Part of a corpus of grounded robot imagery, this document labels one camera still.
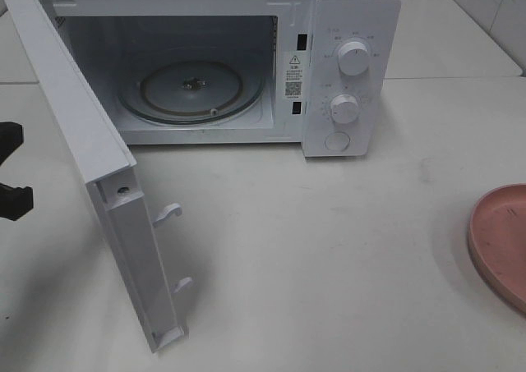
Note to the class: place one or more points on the white round door button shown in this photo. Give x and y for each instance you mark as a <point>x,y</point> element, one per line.
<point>338,141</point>

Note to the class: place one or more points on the white timer knob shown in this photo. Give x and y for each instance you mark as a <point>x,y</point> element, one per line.
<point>344,109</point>

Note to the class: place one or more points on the white microwave oven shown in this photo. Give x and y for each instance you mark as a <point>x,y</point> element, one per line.
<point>110,38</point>

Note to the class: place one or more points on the white warning label sticker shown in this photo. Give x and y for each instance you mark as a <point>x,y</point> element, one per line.
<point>293,71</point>

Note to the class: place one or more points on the white upper power knob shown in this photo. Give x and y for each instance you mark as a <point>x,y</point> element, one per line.
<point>353,57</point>

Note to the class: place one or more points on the pink round plate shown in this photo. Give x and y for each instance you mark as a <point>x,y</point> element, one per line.
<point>496,242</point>

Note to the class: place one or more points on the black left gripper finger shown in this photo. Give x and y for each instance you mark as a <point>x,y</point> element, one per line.
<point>15,202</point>
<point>11,138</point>

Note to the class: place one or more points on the glass turntable tray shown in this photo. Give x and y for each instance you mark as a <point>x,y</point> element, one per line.
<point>190,92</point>

